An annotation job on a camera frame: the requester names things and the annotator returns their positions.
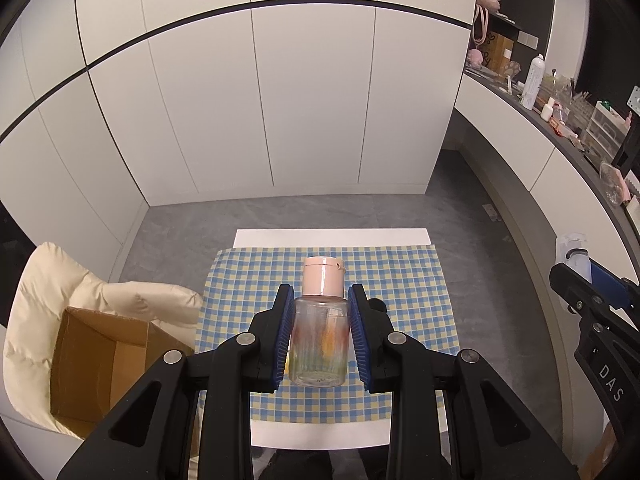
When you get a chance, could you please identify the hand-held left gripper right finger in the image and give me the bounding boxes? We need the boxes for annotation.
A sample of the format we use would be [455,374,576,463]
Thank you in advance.
[347,283,581,480]

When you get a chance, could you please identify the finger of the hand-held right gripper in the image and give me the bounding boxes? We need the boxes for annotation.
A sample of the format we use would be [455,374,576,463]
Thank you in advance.
[587,256,640,313]
[549,262,617,342]

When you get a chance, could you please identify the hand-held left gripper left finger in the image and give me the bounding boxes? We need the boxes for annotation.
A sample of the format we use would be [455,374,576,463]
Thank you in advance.
[55,284,296,480]

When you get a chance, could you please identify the translucent white plastic case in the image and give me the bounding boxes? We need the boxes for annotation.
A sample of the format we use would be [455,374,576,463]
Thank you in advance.
[554,232,592,281]

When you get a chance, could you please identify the clear jar with pink lid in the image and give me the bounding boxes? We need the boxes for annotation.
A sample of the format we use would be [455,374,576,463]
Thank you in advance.
[287,256,349,390]

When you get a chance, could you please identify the brown cardboard box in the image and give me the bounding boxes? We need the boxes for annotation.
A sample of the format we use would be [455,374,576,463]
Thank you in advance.
[50,306,201,441]

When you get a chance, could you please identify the blue yellow checked tablecloth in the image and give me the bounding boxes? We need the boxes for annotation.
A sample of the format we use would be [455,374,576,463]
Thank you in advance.
[194,246,463,426]

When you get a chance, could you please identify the clear round container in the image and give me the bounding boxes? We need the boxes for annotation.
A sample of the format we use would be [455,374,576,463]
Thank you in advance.
[599,161,628,206]

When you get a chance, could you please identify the white table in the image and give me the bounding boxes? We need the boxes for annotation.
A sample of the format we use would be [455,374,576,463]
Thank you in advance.
[232,229,448,448]

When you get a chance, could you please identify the black stand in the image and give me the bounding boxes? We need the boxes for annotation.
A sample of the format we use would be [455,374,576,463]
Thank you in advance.
[612,125,640,196]

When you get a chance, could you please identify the clear drawer organiser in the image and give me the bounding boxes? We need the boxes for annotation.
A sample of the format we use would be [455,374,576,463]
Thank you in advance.
[582,101,631,151]

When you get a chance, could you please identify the pink packet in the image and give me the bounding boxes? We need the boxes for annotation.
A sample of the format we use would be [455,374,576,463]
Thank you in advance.
[547,115,586,151]

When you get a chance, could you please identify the clear acrylic organiser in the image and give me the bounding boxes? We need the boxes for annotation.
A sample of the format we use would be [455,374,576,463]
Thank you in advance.
[542,69,588,126]

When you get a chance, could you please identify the white spray bottle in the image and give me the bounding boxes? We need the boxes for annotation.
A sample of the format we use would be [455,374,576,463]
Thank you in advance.
[520,54,546,111]

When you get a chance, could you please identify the cream padded armchair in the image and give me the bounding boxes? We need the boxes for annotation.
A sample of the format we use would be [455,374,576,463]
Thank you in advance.
[2,241,205,436]

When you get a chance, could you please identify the pink plush toy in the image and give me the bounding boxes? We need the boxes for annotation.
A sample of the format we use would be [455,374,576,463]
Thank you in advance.
[466,49,493,72]

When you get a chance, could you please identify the small brown box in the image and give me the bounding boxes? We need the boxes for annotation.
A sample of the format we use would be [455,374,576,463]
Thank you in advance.
[487,32,516,63]

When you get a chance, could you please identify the white tall cabinets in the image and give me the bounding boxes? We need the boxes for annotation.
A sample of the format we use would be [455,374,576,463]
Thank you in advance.
[0,0,481,281]

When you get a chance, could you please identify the black glass panel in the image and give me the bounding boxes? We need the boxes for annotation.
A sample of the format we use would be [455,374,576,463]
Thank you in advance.
[0,200,38,331]

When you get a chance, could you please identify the dark wall shelf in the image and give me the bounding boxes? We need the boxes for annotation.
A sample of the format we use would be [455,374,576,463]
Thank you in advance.
[475,0,558,81]

